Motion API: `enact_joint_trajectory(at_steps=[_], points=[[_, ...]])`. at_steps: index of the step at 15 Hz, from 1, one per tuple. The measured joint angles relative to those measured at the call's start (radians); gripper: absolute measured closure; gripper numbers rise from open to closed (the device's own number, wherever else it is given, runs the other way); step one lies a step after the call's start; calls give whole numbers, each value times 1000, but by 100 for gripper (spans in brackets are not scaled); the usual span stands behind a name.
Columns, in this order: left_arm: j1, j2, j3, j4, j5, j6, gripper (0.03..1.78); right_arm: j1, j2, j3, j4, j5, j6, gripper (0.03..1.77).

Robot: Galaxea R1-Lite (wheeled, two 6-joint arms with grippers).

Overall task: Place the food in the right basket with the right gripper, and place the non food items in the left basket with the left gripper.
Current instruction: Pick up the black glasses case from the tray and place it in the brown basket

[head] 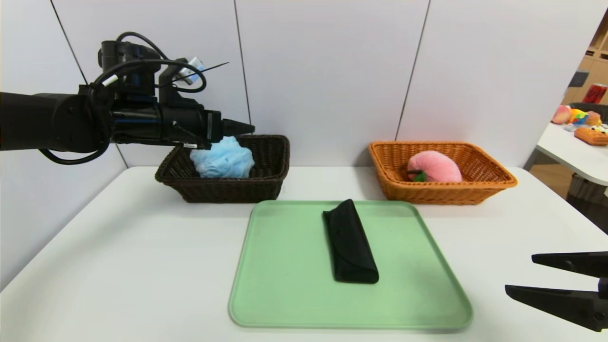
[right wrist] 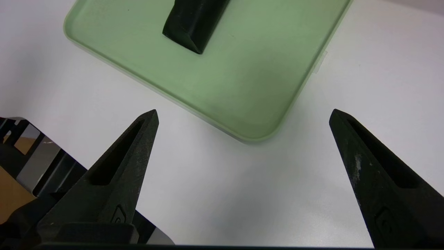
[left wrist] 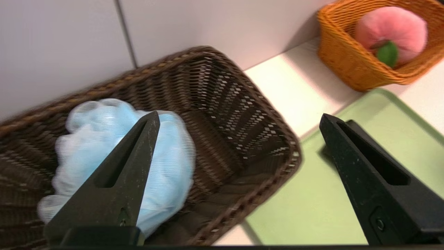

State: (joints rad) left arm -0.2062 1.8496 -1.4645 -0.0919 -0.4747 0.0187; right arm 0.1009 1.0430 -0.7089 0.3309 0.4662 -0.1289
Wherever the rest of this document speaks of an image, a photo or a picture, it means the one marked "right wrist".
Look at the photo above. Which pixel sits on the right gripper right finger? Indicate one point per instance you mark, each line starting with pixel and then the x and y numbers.
pixel 392 194

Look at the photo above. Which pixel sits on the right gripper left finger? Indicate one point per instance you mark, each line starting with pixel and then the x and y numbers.
pixel 118 187

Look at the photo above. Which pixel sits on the black glasses case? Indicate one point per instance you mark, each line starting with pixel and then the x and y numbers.
pixel 194 24

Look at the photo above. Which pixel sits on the green plastic tray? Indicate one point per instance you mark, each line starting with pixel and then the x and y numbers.
pixel 242 76

